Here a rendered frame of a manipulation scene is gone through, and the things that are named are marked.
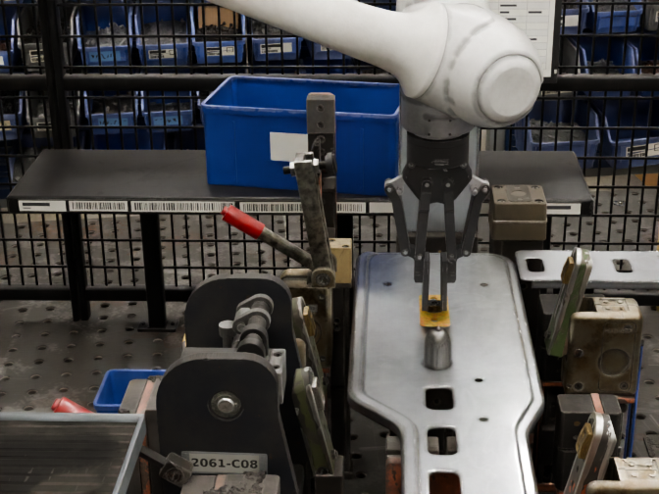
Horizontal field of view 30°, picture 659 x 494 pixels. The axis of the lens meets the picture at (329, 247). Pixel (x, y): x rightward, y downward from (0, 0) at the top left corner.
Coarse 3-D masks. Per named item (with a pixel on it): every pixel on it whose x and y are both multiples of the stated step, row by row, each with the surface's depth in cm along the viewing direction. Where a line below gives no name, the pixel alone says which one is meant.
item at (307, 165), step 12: (300, 156) 150; (312, 156) 151; (288, 168) 150; (300, 168) 149; (312, 168) 149; (324, 168) 150; (336, 168) 150; (300, 180) 149; (312, 180) 149; (300, 192) 150; (312, 192) 150; (312, 204) 150; (312, 216) 151; (324, 216) 154; (312, 228) 152; (324, 228) 152; (312, 240) 152; (324, 240) 152; (312, 252) 153; (324, 252) 153; (324, 264) 154
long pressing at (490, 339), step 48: (384, 288) 165; (432, 288) 165; (480, 288) 165; (384, 336) 153; (480, 336) 152; (528, 336) 153; (384, 384) 142; (432, 384) 142; (480, 384) 142; (528, 384) 142; (480, 432) 132; (528, 432) 133; (480, 480) 124; (528, 480) 125
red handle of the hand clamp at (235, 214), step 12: (228, 216) 152; (240, 216) 153; (240, 228) 153; (252, 228) 153; (264, 228) 154; (264, 240) 154; (276, 240) 154; (288, 252) 154; (300, 252) 154; (312, 264) 155
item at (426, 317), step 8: (432, 296) 161; (440, 304) 157; (424, 312) 157; (432, 312) 157; (440, 312) 157; (448, 312) 157; (424, 320) 155; (432, 320) 155; (440, 320) 155; (448, 320) 155
